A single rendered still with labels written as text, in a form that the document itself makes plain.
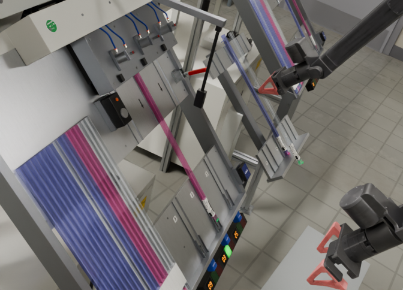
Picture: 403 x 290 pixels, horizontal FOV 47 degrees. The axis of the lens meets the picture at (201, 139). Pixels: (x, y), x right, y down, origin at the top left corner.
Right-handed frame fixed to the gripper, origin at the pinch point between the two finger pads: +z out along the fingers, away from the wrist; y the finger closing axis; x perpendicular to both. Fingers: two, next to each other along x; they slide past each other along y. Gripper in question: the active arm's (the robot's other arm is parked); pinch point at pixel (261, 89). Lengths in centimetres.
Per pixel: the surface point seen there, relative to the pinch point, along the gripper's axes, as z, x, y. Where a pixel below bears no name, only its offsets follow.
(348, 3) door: 53, 26, -377
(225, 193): 14.5, 20.3, 27.0
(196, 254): 14, 24, 52
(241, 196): 13.3, 25.1, 21.5
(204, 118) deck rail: 11.3, -3.1, 20.9
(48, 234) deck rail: 9, -8, 88
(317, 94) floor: 68, 65, -220
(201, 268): 13, 27, 55
